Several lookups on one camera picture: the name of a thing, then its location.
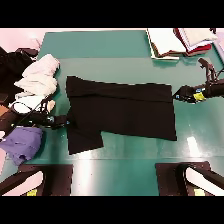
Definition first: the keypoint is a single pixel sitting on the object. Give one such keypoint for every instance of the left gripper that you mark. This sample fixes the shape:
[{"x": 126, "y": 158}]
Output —
[{"x": 59, "y": 121}]

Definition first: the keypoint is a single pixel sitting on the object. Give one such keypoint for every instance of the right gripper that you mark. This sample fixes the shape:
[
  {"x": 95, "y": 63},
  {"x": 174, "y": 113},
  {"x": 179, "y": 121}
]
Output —
[{"x": 189, "y": 93}]

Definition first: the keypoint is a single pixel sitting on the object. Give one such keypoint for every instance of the black T-shirt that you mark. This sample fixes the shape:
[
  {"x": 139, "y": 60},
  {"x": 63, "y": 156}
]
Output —
[{"x": 126, "y": 110}]

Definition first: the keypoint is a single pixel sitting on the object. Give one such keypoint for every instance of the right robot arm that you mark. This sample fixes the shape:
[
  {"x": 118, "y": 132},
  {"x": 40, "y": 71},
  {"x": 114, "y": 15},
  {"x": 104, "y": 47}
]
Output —
[{"x": 215, "y": 88}]

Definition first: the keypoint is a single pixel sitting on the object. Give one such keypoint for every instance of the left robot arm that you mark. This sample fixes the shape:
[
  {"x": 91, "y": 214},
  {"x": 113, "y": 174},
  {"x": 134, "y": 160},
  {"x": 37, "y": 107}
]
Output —
[{"x": 20, "y": 118}]

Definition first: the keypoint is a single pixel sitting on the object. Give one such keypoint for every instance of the cream garment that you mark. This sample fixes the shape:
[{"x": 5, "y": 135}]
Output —
[{"x": 35, "y": 87}]

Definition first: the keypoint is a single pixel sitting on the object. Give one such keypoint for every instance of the purple garment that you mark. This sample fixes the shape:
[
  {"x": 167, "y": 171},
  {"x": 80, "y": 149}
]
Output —
[{"x": 21, "y": 143}]

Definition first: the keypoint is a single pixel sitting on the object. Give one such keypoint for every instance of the red garment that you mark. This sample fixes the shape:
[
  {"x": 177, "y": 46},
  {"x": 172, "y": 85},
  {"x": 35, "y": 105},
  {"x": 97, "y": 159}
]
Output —
[{"x": 200, "y": 50}]

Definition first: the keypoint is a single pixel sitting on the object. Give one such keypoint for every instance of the pale pink garment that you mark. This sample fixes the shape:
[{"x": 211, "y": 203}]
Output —
[{"x": 43, "y": 66}]

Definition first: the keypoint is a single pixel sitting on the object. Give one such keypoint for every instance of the white garment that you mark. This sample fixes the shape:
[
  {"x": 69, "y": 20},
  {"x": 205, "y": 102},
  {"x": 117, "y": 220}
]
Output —
[
  {"x": 165, "y": 41},
  {"x": 198, "y": 36}
]

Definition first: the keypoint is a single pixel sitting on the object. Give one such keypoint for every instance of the black garment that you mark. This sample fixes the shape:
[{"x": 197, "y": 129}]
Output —
[{"x": 11, "y": 68}]

